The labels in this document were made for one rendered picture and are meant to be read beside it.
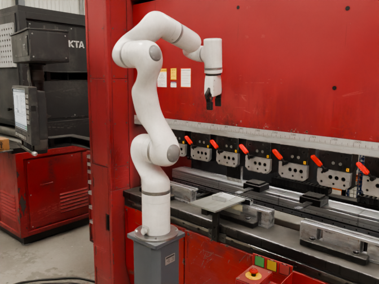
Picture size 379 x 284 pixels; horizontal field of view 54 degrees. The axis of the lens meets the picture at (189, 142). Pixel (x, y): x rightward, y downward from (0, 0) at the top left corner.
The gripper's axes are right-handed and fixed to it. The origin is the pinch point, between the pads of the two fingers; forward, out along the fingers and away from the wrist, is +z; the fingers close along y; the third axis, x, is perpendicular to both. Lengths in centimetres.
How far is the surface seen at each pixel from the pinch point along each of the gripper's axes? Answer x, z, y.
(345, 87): 57, -9, -12
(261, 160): 19.1, 30.3, -15.3
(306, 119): 41.0, 6.2, -13.7
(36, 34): -115, -37, 3
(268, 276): 35, 72, 20
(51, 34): -112, -36, -5
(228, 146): -2.2, 27.1, -21.3
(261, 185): 11, 56, -41
